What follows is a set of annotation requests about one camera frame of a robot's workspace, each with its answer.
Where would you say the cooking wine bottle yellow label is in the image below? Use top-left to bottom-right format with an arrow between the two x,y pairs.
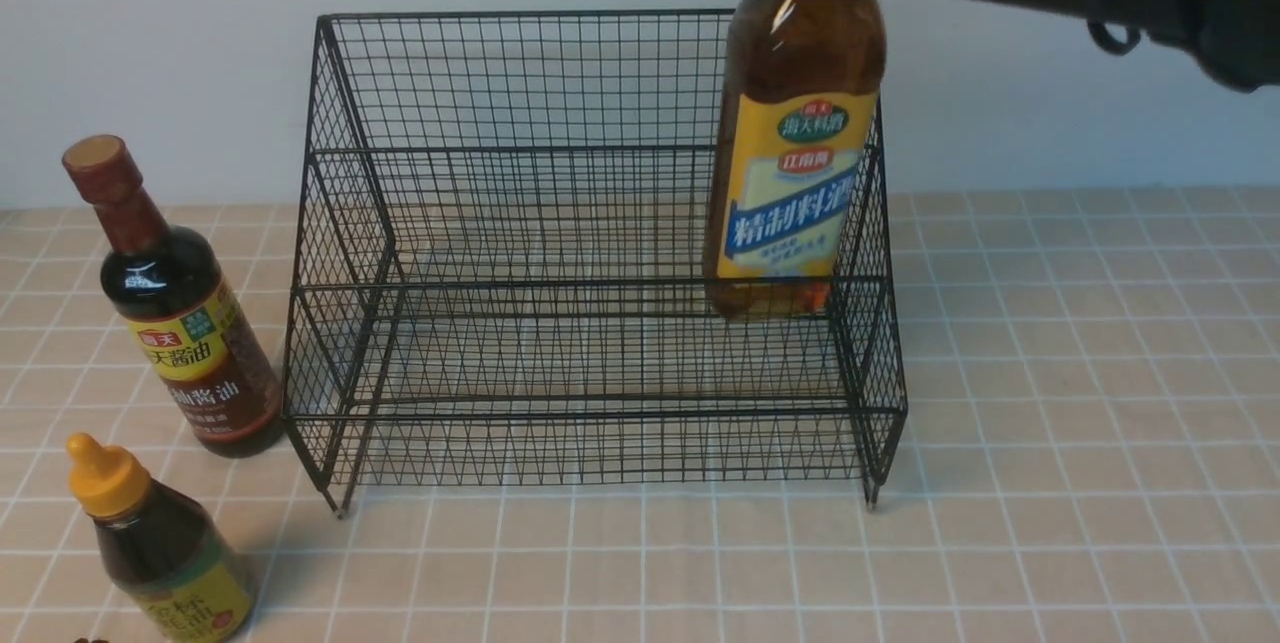
701,0 -> 887,319

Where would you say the soy sauce bottle brown cap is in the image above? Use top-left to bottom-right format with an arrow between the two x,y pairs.
61,134 -> 284,459

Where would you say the small bottle yellow cap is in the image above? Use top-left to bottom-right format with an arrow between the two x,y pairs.
65,432 -> 257,642

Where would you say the black wire mesh rack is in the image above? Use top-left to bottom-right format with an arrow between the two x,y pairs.
285,8 -> 908,514

